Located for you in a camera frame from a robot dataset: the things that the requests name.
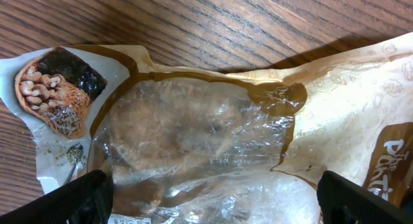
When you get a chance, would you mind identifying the brown Pantree snack pouch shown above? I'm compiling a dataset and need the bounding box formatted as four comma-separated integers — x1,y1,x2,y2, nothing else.
1,34,412,223

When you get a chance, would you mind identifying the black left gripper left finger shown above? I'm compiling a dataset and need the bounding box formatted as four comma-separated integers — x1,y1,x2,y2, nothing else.
1,170,114,224

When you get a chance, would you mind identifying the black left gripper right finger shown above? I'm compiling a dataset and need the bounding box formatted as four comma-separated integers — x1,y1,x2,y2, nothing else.
317,170,412,224

